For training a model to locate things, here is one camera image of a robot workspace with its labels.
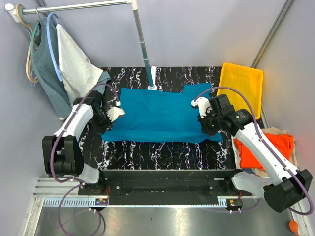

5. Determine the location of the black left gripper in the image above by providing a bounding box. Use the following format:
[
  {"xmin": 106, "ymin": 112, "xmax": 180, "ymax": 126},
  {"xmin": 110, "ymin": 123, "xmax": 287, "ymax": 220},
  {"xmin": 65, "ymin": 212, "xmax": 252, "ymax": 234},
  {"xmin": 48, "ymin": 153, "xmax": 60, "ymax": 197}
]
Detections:
[{"xmin": 91, "ymin": 110, "xmax": 115, "ymax": 135}]

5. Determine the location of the blue t-shirt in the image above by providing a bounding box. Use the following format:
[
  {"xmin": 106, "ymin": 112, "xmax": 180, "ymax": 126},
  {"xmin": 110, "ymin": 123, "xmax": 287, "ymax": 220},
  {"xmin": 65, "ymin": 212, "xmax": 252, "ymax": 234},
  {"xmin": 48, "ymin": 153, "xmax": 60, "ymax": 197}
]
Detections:
[{"xmin": 102, "ymin": 83, "xmax": 222, "ymax": 143}]

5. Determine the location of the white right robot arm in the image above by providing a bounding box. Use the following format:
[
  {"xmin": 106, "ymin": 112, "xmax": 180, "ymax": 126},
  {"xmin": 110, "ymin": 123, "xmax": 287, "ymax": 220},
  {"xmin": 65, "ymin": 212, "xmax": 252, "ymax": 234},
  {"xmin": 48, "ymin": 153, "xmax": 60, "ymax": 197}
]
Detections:
[{"xmin": 191, "ymin": 94, "xmax": 313, "ymax": 213}]

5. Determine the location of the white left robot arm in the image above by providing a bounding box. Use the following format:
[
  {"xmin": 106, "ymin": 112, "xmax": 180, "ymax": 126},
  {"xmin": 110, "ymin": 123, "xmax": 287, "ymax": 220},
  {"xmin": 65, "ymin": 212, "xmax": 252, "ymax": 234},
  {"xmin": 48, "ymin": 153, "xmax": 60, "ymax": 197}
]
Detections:
[{"xmin": 42, "ymin": 91, "xmax": 120, "ymax": 195}]

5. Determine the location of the yellow plastic bin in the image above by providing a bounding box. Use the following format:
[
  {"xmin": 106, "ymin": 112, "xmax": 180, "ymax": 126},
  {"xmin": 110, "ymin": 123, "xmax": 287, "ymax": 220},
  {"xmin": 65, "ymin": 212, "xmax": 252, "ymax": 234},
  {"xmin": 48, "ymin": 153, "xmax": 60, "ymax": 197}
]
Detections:
[{"xmin": 219, "ymin": 62, "xmax": 264, "ymax": 119}]

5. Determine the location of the white folded t-shirt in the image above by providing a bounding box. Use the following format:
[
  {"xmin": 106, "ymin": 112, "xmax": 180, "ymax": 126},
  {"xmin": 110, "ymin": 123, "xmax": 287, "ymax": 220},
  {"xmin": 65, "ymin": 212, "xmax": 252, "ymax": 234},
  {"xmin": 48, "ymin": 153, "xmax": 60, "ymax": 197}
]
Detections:
[{"xmin": 231, "ymin": 136, "xmax": 241, "ymax": 169}]

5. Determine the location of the white hanging shirt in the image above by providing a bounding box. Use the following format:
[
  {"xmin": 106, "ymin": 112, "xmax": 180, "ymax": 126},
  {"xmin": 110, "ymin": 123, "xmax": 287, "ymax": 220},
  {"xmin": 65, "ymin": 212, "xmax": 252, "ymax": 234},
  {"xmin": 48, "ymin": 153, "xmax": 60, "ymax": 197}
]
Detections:
[{"xmin": 56, "ymin": 24, "xmax": 103, "ymax": 105}]

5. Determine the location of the beige folded t-shirt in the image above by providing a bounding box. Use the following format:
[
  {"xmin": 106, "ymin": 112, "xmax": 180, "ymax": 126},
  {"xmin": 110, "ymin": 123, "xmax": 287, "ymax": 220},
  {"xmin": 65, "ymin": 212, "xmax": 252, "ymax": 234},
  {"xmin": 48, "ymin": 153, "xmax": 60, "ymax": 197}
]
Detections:
[{"xmin": 231, "ymin": 126, "xmax": 299, "ymax": 177}]

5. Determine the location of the orange folded t-shirt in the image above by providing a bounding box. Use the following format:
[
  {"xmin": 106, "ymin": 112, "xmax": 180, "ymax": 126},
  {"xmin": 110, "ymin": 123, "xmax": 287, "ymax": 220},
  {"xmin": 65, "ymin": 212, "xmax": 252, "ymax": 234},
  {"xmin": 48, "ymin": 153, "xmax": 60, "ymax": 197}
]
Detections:
[{"xmin": 234, "ymin": 131, "xmax": 296, "ymax": 171}]

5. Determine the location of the grey-green hanging shirt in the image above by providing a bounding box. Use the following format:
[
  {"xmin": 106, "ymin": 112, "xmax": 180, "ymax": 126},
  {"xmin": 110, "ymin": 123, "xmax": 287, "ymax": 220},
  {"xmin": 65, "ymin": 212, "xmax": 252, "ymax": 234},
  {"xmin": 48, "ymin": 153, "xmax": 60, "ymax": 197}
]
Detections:
[{"xmin": 31, "ymin": 18, "xmax": 110, "ymax": 119}]

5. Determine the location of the wooden hanger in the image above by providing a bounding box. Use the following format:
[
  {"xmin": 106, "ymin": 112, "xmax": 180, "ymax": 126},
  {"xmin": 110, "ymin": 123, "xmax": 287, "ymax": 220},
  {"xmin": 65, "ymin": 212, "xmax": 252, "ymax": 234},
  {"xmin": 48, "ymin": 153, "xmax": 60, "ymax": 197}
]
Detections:
[{"xmin": 15, "ymin": 4, "xmax": 38, "ymax": 84}]

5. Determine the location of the light blue hanger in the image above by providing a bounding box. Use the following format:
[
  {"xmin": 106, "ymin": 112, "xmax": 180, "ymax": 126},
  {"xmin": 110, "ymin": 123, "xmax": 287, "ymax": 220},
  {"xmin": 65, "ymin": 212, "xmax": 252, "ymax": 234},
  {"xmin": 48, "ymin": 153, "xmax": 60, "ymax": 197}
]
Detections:
[{"xmin": 46, "ymin": 12, "xmax": 62, "ymax": 82}]

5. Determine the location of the green hanger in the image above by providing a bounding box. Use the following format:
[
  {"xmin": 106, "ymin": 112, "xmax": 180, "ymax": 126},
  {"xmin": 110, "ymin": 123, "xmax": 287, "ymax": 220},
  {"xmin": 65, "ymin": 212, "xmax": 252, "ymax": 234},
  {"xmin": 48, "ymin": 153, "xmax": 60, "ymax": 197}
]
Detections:
[{"xmin": 30, "ymin": 21, "xmax": 40, "ymax": 51}]

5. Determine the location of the orange rubber bulb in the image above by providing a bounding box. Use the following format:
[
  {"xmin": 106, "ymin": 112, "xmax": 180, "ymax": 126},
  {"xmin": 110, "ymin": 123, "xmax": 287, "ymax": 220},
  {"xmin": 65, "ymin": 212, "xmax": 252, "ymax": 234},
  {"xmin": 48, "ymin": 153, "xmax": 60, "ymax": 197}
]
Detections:
[{"xmin": 289, "ymin": 220, "xmax": 300, "ymax": 236}]

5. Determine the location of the metal clothes rack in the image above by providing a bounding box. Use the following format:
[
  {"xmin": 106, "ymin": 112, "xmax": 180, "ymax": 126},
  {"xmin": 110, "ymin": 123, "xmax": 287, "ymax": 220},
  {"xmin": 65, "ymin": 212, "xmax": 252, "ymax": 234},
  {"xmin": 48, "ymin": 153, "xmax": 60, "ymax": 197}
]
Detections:
[{"xmin": 5, "ymin": 0, "xmax": 157, "ymax": 90}]

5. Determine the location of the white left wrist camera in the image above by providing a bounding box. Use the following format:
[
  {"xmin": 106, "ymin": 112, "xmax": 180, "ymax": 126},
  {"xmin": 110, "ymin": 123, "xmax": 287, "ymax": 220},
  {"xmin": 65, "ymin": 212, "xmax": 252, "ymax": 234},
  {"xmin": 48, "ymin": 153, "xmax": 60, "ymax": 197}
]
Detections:
[{"xmin": 106, "ymin": 101, "xmax": 125, "ymax": 122}]

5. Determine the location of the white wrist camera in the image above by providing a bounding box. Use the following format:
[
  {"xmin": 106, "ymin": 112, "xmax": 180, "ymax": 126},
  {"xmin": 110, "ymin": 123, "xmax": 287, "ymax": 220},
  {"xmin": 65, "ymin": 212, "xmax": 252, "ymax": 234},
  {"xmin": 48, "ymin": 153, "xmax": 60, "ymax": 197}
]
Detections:
[
  {"xmin": 106, "ymin": 101, "xmax": 125, "ymax": 122},
  {"xmin": 191, "ymin": 97, "xmax": 212, "ymax": 118}
]

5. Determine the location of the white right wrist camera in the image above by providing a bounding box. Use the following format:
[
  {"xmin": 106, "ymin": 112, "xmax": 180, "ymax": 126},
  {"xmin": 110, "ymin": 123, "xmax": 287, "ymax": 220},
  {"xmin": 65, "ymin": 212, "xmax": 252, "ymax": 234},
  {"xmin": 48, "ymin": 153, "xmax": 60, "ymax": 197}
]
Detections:
[{"xmin": 191, "ymin": 97, "xmax": 212, "ymax": 118}]

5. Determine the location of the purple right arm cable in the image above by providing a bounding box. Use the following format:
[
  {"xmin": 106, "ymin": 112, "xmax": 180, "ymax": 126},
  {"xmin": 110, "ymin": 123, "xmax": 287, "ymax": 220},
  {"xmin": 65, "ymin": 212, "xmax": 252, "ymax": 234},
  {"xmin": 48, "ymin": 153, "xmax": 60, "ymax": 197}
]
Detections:
[{"xmin": 193, "ymin": 86, "xmax": 314, "ymax": 216}]

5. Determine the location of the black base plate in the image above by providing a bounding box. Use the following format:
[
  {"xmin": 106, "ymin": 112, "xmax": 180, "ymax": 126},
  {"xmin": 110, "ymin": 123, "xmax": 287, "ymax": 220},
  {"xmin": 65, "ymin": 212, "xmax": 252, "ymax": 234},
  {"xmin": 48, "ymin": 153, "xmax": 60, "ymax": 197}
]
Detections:
[{"xmin": 78, "ymin": 170, "xmax": 250, "ymax": 208}]

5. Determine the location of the aluminium corner rail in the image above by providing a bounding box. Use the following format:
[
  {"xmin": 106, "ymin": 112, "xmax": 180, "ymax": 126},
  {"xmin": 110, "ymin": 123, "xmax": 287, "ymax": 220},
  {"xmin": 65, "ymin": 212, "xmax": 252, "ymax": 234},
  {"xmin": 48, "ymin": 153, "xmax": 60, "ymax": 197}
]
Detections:
[{"xmin": 251, "ymin": 0, "xmax": 295, "ymax": 68}]

